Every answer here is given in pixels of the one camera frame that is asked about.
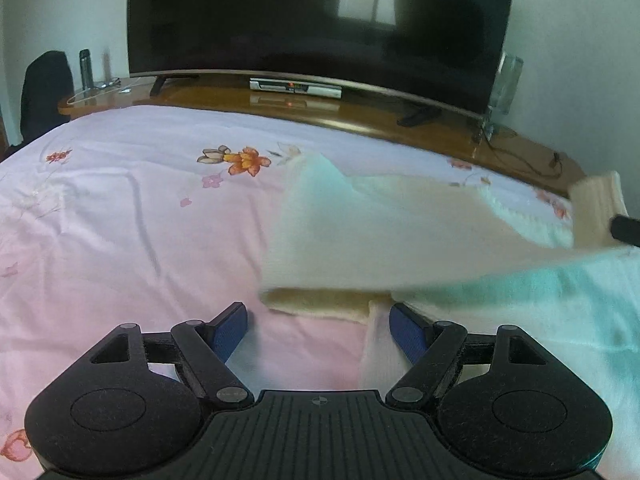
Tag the black chair back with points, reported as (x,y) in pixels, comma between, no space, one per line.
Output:
(45,95)

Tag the cream knit sweater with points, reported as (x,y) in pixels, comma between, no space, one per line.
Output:
(400,230)

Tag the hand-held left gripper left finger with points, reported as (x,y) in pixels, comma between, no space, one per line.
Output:
(229,331)

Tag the black curved television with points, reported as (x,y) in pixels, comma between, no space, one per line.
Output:
(300,20)

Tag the black bottle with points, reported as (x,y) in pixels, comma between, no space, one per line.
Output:
(86,67)

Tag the pink floral bed sheet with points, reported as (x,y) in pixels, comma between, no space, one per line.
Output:
(125,220)

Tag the silver set-top box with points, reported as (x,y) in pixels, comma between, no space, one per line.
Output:
(295,88)

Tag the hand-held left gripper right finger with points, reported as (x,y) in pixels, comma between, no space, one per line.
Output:
(406,332)

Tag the wooden television stand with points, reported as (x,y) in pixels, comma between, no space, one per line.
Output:
(210,92)

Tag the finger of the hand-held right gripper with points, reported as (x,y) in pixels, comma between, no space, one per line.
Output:
(627,231)

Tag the clear glass vase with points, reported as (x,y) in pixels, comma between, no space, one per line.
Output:
(506,82)

